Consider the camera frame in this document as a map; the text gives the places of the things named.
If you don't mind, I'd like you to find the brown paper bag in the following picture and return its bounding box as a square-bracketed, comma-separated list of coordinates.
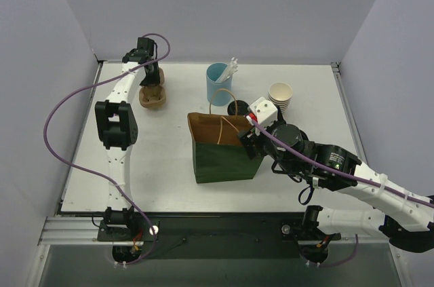
[187, 109, 264, 184]

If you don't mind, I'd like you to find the black plastic cup lid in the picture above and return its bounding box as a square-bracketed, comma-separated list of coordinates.
[226, 100, 249, 116]

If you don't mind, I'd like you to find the pulp cup carrier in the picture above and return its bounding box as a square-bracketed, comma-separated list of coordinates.
[140, 68, 166, 100]

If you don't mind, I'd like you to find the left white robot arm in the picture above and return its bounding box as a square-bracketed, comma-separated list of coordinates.
[95, 37, 166, 240]

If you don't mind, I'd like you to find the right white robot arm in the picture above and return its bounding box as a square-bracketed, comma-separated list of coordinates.
[238, 121, 433, 253]

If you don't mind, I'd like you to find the stack of pulp cup carriers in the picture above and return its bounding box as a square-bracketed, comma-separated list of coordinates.
[139, 85, 167, 109]

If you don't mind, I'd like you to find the stack of brown paper cups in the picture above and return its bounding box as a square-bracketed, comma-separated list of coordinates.
[268, 82, 293, 113]

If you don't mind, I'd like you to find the light blue cylindrical container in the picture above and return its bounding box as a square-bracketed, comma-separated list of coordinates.
[205, 62, 233, 107]

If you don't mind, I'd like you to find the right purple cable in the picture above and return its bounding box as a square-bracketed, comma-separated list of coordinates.
[252, 120, 434, 269]

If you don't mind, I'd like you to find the purple cable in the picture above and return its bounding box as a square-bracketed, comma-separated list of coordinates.
[43, 33, 171, 266]
[252, 120, 434, 269]

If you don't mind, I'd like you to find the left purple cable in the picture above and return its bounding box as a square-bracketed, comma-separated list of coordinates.
[43, 33, 171, 266]

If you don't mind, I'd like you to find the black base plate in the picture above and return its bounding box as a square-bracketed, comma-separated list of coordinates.
[96, 212, 341, 264]

